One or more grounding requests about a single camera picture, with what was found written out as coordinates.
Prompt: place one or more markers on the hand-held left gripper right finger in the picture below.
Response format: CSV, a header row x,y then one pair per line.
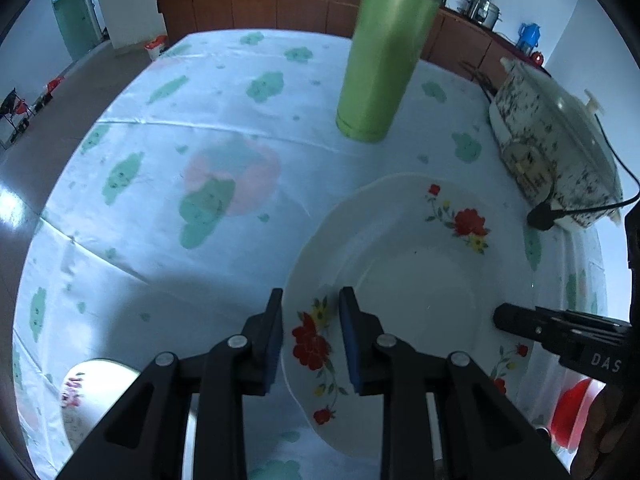
x,y
347,345

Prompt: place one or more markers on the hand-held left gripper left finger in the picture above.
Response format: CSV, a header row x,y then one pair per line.
x,y
274,345

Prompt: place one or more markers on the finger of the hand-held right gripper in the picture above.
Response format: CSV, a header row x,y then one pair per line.
x,y
517,319

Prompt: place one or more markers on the white floral plate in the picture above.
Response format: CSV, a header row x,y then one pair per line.
x,y
415,280

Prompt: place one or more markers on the person's right hand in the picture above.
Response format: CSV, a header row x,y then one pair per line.
x,y
607,425

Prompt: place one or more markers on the red plastic stool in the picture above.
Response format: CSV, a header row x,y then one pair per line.
x,y
572,412

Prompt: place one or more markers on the white speckled electric pot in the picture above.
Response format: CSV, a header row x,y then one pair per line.
x,y
537,160

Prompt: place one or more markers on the glass pot lid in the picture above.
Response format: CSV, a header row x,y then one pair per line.
x,y
570,125

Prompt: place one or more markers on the white tablecloth green prints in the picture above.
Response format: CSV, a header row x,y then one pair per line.
x,y
165,170

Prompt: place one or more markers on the small red jar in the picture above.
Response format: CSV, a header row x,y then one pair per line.
x,y
538,57

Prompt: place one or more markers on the blue kettle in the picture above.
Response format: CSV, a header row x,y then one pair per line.
x,y
530,37

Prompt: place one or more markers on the green tumbler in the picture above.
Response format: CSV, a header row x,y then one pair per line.
x,y
382,60

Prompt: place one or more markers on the steel cooking pot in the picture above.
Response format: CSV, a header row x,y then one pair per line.
x,y
480,10

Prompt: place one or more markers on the white bucket red lid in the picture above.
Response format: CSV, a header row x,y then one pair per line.
x,y
156,49

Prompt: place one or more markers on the brown wooden cabinet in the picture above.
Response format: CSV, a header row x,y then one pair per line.
x,y
280,5

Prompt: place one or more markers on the green door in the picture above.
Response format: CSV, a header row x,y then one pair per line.
x,y
75,17

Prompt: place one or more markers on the red and black frame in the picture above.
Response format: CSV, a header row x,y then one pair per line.
x,y
17,107

